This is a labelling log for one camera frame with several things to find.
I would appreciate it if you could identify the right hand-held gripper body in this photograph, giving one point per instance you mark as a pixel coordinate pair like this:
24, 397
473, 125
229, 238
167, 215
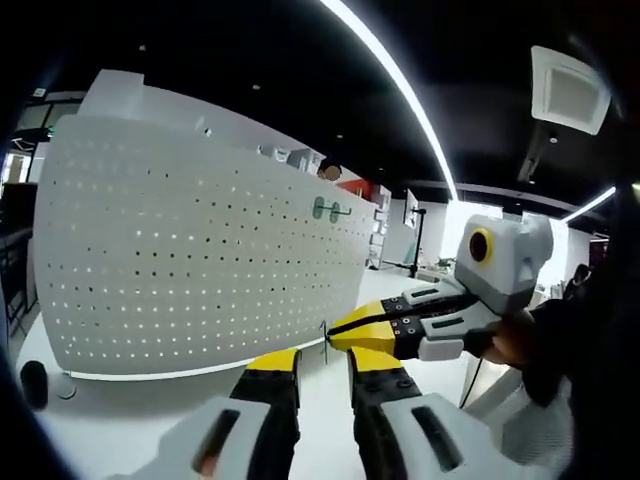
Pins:
510, 270

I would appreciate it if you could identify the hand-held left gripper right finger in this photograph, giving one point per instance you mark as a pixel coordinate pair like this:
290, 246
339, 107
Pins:
380, 420

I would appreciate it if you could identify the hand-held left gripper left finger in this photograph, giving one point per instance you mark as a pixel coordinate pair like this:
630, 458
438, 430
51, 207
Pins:
270, 420

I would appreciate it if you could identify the white perforated mounting plate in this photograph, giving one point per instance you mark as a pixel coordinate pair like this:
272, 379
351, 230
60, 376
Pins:
190, 250

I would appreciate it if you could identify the person's right hand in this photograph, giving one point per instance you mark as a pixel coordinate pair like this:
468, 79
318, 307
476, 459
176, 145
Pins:
510, 342

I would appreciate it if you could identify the black tripod stand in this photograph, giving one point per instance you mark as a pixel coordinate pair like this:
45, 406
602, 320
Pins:
419, 240

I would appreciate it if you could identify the white storage shelving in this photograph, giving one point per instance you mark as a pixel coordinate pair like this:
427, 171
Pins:
381, 225

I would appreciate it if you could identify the monitor on stand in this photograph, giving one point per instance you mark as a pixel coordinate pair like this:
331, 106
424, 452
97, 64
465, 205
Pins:
412, 207

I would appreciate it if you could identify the short ceiling light strip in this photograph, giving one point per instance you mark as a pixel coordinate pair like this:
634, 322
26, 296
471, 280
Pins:
592, 204

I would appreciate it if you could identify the red partition panel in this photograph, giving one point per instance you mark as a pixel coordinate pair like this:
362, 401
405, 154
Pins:
356, 190

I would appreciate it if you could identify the white mesh office chair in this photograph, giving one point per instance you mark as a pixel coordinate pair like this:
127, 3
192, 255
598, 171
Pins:
525, 435

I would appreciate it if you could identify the square ceiling air vent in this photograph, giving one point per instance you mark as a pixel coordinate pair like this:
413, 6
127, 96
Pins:
570, 90

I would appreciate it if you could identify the long ceiling light strip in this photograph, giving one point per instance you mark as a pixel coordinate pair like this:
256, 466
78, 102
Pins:
400, 85

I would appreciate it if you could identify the small black rounded device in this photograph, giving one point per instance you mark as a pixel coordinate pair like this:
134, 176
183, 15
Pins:
34, 385

